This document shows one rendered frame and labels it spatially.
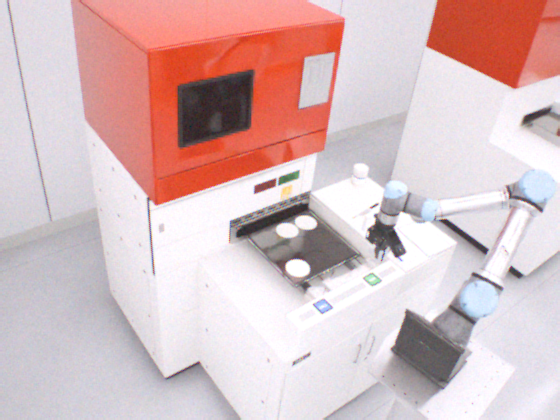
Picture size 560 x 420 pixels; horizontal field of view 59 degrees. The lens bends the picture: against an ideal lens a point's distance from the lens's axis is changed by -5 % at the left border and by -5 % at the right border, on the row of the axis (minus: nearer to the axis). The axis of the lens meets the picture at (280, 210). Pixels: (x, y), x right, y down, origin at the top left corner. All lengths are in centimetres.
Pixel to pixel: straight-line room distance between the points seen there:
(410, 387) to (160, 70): 139
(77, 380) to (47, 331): 40
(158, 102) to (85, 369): 171
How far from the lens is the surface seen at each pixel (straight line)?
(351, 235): 234
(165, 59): 166
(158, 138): 176
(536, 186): 183
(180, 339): 261
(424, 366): 201
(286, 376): 205
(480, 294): 177
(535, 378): 339
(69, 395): 291
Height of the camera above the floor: 240
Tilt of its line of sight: 38 degrees down
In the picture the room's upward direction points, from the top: 7 degrees clockwise
